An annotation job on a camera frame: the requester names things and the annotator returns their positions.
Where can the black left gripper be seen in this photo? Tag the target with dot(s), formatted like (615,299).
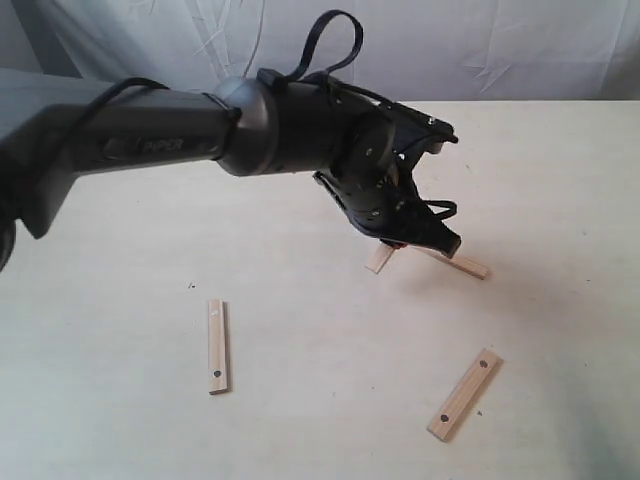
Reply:
(383,202)

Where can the plain wooden stick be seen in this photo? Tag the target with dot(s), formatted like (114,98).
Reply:
(380,258)
(463,264)

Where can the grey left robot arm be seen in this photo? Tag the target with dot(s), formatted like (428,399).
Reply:
(360,147)

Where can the white backdrop cloth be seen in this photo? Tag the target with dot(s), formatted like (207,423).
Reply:
(413,50)

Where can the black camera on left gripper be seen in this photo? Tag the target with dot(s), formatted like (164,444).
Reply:
(417,130)

